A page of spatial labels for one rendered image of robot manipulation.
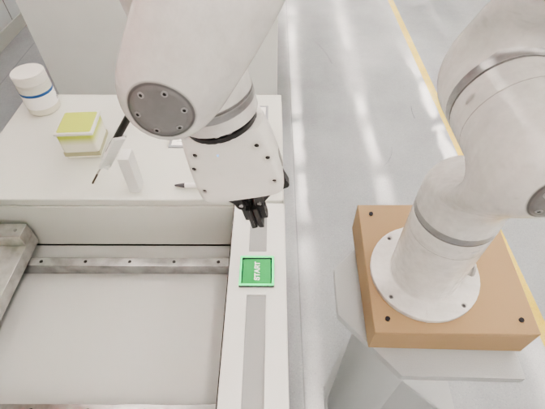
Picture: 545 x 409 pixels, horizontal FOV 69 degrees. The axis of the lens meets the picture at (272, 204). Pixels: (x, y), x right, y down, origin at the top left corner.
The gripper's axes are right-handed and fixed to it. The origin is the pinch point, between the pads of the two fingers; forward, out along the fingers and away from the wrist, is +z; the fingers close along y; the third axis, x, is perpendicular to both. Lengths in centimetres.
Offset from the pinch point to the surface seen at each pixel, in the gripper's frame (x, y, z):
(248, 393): -18.4, -4.1, 15.4
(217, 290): 4.4, -14.4, 27.2
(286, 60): 240, -11, 112
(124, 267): 8.0, -32.0, 20.9
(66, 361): -9.5, -38.8, 22.1
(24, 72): 43, -51, -5
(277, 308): -6.4, -0.2, 15.9
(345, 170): 123, 18, 118
